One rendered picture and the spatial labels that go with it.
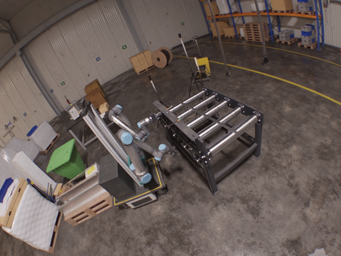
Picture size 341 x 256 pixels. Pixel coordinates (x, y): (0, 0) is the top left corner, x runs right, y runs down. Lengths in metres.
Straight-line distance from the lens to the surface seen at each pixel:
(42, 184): 4.58
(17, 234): 3.70
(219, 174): 2.25
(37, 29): 11.96
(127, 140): 1.63
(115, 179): 2.26
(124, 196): 2.59
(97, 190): 3.06
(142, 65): 9.28
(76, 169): 3.86
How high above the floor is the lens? 2.24
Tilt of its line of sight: 36 degrees down
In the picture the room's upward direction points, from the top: 25 degrees counter-clockwise
